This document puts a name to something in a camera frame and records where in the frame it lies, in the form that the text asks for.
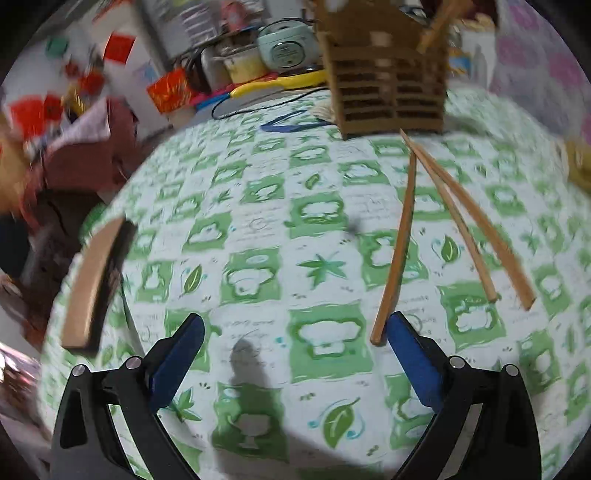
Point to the wooden slatted utensil holder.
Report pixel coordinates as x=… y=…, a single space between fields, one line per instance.
x=379 y=81

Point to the wooden chopstick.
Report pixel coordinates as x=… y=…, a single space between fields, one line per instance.
x=503 y=251
x=394 y=281
x=471 y=245

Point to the yellow plush toy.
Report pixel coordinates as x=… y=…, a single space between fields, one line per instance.
x=577 y=160

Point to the red gift box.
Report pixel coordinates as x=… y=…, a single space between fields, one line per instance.
x=170 y=92

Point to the blue band on table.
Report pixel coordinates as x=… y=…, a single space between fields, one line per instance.
x=282 y=125

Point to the yellow plastic tool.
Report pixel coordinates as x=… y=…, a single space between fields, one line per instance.
x=292 y=82

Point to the red cloth covered table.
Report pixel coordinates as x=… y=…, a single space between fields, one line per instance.
x=92 y=155

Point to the floral plastic wall sheet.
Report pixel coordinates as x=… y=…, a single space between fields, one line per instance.
x=537 y=70

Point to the brown flat case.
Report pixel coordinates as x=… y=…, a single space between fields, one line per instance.
x=97 y=279

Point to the cream yellow lidded pot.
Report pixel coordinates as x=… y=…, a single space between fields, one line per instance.
x=244 y=64

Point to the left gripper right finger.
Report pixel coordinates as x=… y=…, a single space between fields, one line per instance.
x=483 y=426

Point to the green white patterned tablecloth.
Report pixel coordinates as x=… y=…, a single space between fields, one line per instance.
x=283 y=244

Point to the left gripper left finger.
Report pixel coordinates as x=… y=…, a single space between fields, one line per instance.
x=85 y=443

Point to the mint green rice cooker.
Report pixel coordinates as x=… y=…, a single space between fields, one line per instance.
x=288 y=45

